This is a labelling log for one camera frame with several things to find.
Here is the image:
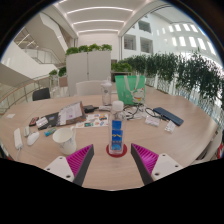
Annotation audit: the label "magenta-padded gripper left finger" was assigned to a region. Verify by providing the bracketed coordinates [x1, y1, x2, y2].
[43, 143, 95, 188]

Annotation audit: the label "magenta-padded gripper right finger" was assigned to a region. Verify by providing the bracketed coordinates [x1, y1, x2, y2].
[130, 143, 185, 186]

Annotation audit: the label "clear blue-label water bottle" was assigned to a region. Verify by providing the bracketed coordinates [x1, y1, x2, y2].
[108, 100, 125, 156]

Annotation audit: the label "white mug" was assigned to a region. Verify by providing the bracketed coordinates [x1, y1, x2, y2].
[52, 126, 78, 156]

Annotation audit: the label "small teal packet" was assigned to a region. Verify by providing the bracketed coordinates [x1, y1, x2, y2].
[44, 127, 58, 137]

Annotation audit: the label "white plastic packet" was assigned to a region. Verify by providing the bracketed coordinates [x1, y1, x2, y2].
[144, 115, 161, 127]
[164, 120, 177, 134]

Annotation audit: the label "white computer mouse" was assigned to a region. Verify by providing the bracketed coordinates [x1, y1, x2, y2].
[26, 131, 40, 147]

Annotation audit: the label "white chair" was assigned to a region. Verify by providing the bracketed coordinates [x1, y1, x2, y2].
[194, 131, 223, 164]
[75, 79, 108, 97]

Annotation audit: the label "white card pack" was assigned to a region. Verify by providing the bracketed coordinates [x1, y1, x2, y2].
[35, 116, 50, 130]

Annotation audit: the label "black folder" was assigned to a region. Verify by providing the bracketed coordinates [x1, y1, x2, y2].
[35, 111, 61, 129]

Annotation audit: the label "small white oval device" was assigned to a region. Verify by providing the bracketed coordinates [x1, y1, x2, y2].
[23, 125, 31, 138]

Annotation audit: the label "open printed booklet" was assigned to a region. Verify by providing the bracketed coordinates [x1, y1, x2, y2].
[57, 101, 87, 127]

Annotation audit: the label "small red black device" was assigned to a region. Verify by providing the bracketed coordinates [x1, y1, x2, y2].
[28, 116, 40, 127]

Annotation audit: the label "colourful sticker sheet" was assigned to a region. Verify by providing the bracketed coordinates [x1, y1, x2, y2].
[74, 113, 109, 129]

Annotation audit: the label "black power adapter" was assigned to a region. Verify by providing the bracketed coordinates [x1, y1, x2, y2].
[83, 104, 99, 114]

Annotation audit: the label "black chair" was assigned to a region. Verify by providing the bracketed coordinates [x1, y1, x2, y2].
[31, 87, 51, 102]

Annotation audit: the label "glass balcony railing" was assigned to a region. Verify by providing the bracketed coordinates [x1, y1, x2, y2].
[0, 74, 56, 114]

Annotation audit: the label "clear white-lid shaker bottle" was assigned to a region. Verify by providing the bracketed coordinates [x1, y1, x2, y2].
[100, 78, 113, 107]

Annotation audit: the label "potted green plants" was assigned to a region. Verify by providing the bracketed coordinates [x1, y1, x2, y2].
[48, 66, 68, 88]

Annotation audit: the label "green hedge row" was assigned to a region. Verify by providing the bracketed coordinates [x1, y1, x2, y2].
[110, 49, 224, 111]

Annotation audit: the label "white cabinet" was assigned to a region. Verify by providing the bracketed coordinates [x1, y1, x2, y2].
[65, 50, 112, 97]

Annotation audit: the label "green plants atop cabinet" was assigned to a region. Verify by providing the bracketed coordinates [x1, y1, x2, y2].
[64, 43, 113, 57]

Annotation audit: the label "ceiling light strips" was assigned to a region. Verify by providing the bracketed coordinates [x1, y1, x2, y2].
[58, 0, 134, 34]

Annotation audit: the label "black tangled cables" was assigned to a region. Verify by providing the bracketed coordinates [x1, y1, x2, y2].
[121, 103, 168, 122]

